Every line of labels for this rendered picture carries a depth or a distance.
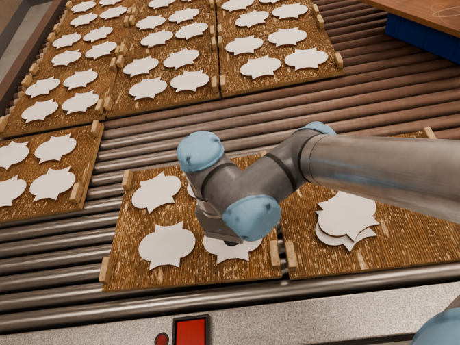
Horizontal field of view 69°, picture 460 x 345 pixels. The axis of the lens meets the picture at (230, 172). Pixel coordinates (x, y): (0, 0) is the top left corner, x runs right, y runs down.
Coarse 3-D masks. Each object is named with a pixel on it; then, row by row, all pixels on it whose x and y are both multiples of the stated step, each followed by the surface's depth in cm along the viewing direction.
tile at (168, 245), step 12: (156, 228) 82; (168, 228) 82; (180, 228) 81; (144, 240) 81; (156, 240) 80; (168, 240) 79; (180, 240) 79; (192, 240) 78; (144, 252) 79; (156, 252) 78; (168, 252) 78; (180, 252) 77; (192, 252) 77; (156, 264) 76; (168, 264) 76; (180, 264) 76
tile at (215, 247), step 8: (208, 240) 78; (216, 240) 77; (208, 248) 76; (216, 248) 76; (224, 248) 75; (232, 248) 75; (240, 248) 75; (248, 248) 74; (256, 248) 74; (224, 256) 74; (232, 256) 74; (240, 256) 74; (248, 256) 74
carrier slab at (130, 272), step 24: (168, 168) 95; (240, 168) 91; (120, 216) 88; (144, 216) 86; (168, 216) 85; (192, 216) 84; (120, 240) 83; (264, 240) 76; (120, 264) 79; (144, 264) 78; (192, 264) 76; (216, 264) 74; (240, 264) 73; (264, 264) 72; (120, 288) 75; (144, 288) 75
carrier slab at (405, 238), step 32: (320, 192) 81; (288, 224) 77; (384, 224) 73; (416, 224) 72; (448, 224) 70; (320, 256) 71; (352, 256) 70; (384, 256) 69; (416, 256) 68; (448, 256) 66
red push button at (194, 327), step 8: (192, 320) 68; (200, 320) 68; (184, 328) 68; (192, 328) 68; (200, 328) 67; (184, 336) 67; (192, 336) 67; (200, 336) 66; (176, 344) 66; (184, 344) 66; (192, 344) 66; (200, 344) 65
